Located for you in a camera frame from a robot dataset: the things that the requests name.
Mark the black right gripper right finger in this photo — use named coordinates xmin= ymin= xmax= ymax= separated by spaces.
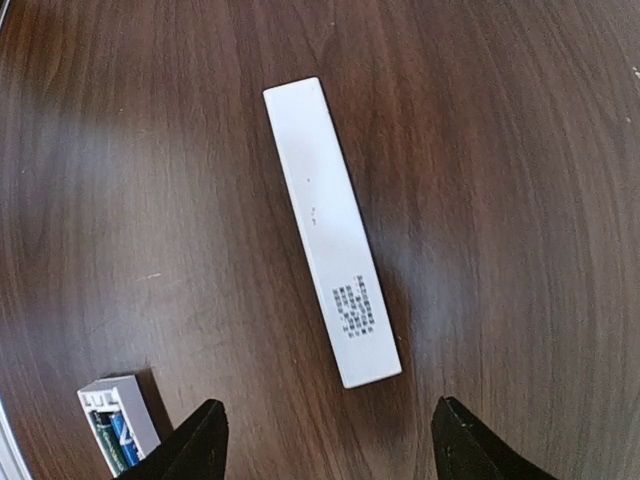
xmin=431 ymin=396 xmax=554 ymax=480

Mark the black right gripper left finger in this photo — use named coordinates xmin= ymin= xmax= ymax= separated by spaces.
xmin=118 ymin=399 xmax=229 ymax=480

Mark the blue AAA battery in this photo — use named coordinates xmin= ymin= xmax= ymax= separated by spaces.
xmin=109 ymin=412 xmax=140 ymax=467

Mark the white remote control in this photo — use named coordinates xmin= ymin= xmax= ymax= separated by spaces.
xmin=77 ymin=375 xmax=161 ymax=477

